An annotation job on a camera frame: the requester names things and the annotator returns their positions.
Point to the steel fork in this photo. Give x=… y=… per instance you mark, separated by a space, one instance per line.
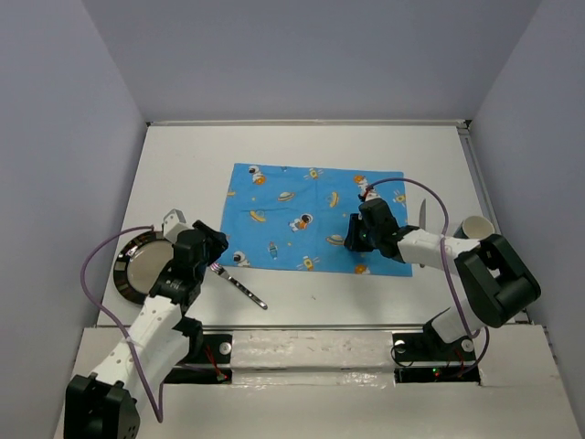
x=224 y=274

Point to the teal mug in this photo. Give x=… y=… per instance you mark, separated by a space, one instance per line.
x=475 y=228

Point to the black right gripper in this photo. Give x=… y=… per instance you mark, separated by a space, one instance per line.
x=352 y=240

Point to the blue space-print cloth placemat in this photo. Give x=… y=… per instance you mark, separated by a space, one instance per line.
x=296 y=218

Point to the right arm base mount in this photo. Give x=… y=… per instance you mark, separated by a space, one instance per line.
x=418 y=363

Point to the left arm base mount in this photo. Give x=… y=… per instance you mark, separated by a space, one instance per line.
x=210 y=366

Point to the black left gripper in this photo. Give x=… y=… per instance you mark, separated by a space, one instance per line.
x=215 y=240

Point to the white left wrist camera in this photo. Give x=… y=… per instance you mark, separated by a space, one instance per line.
x=174 y=222

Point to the steel knife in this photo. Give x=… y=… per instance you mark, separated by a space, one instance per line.
x=423 y=214

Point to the black rimmed dinner plate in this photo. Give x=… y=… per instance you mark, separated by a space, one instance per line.
x=139 y=263

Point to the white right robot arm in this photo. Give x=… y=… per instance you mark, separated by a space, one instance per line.
x=496 y=282

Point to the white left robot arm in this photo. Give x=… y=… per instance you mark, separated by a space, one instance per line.
x=107 y=402

